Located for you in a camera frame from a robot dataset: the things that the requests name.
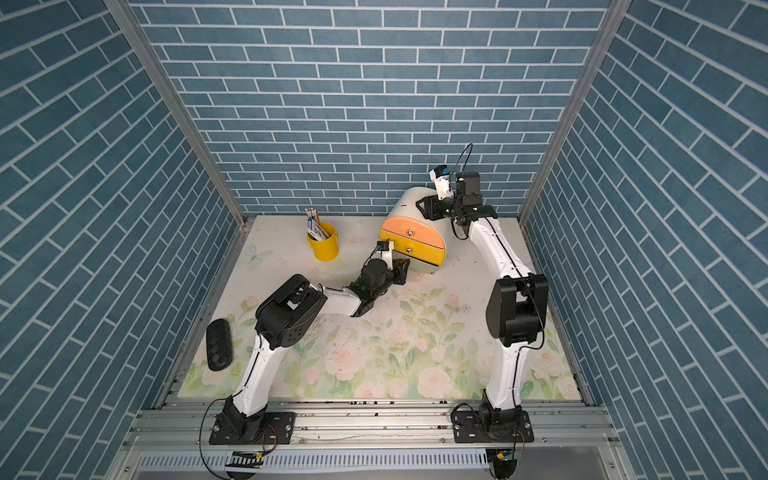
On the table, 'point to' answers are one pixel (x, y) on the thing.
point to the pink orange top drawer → (413, 228)
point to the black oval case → (219, 344)
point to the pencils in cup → (314, 228)
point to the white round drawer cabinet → (405, 207)
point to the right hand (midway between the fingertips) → (427, 202)
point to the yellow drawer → (423, 251)
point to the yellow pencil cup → (326, 250)
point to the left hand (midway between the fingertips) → (414, 262)
